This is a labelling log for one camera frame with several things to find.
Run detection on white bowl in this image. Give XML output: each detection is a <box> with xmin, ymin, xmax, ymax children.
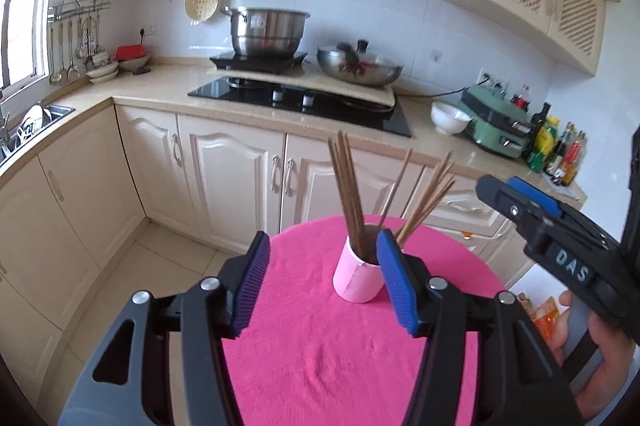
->
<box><xmin>431</xmin><ymin>101</ymin><xmax>473</xmax><ymax>136</ymax></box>

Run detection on person's right hand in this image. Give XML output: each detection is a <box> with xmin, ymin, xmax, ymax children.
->
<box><xmin>549</xmin><ymin>290</ymin><xmax>640</xmax><ymax>418</ymax></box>

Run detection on red container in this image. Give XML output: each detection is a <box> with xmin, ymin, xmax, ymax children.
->
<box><xmin>115</xmin><ymin>45</ymin><xmax>150</xmax><ymax>61</ymax></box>

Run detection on orange snack packet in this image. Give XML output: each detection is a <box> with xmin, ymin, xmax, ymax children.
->
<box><xmin>530</xmin><ymin>296</ymin><xmax>563</xmax><ymax>342</ymax></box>

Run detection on steel wok with glass lid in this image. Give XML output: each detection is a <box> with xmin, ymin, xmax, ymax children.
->
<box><xmin>316</xmin><ymin>39</ymin><xmax>405</xmax><ymax>88</ymax></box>

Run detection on steel kitchen faucet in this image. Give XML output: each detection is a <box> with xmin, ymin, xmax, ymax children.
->
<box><xmin>0</xmin><ymin>89</ymin><xmax>13</xmax><ymax>157</ymax></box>

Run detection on pink tablecloth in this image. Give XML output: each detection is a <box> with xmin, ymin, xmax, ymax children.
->
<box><xmin>220</xmin><ymin>215</ymin><xmax>508</xmax><ymax>426</ymax></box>

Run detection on stainless steel stock pot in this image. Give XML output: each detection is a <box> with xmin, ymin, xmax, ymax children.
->
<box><xmin>220</xmin><ymin>5</ymin><xmax>312</xmax><ymax>60</ymax></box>

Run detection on black induction cooker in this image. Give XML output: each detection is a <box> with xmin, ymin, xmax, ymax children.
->
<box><xmin>209</xmin><ymin>51</ymin><xmax>310</xmax><ymax>74</ymax></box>

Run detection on dishes in sink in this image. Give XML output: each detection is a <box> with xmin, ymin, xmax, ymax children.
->
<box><xmin>17</xmin><ymin>105</ymin><xmax>51</xmax><ymax>142</ymax></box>

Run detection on black glass gas hob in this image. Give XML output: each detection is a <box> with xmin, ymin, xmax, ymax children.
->
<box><xmin>187</xmin><ymin>76</ymin><xmax>413</xmax><ymax>138</ymax></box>

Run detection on green electric cooker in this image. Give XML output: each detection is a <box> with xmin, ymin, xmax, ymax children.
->
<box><xmin>460</xmin><ymin>84</ymin><xmax>536</xmax><ymax>158</ymax></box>

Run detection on bundle of wooden chopsticks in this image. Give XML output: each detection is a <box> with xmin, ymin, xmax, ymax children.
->
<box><xmin>327</xmin><ymin>131</ymin><xmax>457</xmax><ymax>264</ymax></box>

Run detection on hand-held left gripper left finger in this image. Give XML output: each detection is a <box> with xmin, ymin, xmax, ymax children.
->
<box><xmin>56</xmin><ymin>230</ymin><xmax>272</xmax><ymax>426</ymax></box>

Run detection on white wall outlet with plugs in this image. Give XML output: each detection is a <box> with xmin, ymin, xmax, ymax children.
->
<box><xmin>477</xmin><ymin>67</ymin><xmax>508</xmax><ymax>90</ymax></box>

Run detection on beige wooden board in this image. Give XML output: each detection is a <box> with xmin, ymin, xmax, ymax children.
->
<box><xmin>209</xmin><ymin>62</ymin><xmax>397</xmax><ymax>108</ymax></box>

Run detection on stack of white bowls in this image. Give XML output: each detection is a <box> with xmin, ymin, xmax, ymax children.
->
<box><xmin>85</xmin><ymin>51</ymin><xmax>120</xmax><ymax>83</ymax></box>

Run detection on red sauce bottle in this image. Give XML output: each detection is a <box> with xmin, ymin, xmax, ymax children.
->
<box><xmin>562</xmin><ymin>131</ymin><xmax>587</xmax><ymax>186</ymax></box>

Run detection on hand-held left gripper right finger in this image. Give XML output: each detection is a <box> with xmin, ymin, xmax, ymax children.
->
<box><xmin>375</xmin><ymin>229</ymin><xmax>585</xmax><ymax>426</ymax></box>

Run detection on dark sauce bottle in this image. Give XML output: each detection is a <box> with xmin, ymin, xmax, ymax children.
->
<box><xmin>550</xmin><ymin>122</ymin><xmax>576</xmax><ymax>179</ymax></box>

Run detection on black power cable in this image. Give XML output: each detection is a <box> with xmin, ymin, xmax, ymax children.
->
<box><xmin>395</xmin><ymin>76</ymin><xmax>491</xmax><ymax>100</ymax></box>

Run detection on steel kitchen sink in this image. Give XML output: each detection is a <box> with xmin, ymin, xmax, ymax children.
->
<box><xmin>0</xmin><ymin>104</ymin><xmax>76</xmax><ymax>167</ymax></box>

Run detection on pink cup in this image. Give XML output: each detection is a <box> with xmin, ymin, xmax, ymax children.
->
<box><xmin>333</xmin><ymin>223</ymin><xmax>388</xmax><ymax>304</ymax></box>

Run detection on yellow green bottle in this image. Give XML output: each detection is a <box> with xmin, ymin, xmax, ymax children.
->
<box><xmin>527</xmin><ymin>115</ymin><xmax>561</xmax><ymax>172</ymax></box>

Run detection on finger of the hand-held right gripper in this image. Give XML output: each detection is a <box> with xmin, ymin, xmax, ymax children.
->
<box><xmin>506</xmin><ymin>176</ymin><xmax>566</xmax><ymax>222</ymax></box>
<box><xmin>475</xmin><ymin>175</ymin><xmax>552</xmax><ymax>253</ymax></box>

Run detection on dark glass oil bottle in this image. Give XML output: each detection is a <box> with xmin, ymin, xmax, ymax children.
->
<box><xmin>529</xmin><ymin>102</ymin><xmax>551</xmax><ymax>157</ymax></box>

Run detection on cream perforated steamer plate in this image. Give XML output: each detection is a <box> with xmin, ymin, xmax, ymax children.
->
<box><xmin>184</xmin><ymin>0</ymin><xmax>221</xmax><ymax>23</ymax></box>

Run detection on steel wall utensil rack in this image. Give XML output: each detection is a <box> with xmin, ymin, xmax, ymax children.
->
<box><xmin>47</xmin><ymin>0</ymin><xmax>112</xmax><ymax>22</ymax></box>

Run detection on white paper sheet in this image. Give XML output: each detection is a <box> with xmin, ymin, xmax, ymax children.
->
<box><xmin>545</xmin><ymin>176</ymin><xmax>585</xmax><ymax>201</ymax></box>

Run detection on white dish under red container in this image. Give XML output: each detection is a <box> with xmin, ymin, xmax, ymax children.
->
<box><xmin>119</xmin><ymin>54</ymin><xmax>152</xmax><ymax>73</ymax></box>

